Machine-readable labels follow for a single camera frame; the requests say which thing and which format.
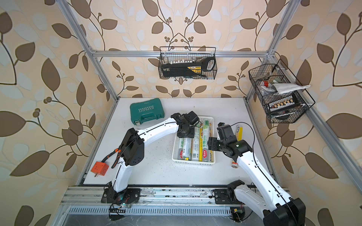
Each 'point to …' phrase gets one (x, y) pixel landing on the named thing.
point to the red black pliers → (117, 150)
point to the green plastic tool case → (145, 110)
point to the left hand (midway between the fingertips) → (192, 136)
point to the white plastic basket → (194, 150)
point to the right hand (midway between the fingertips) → (213, 142)
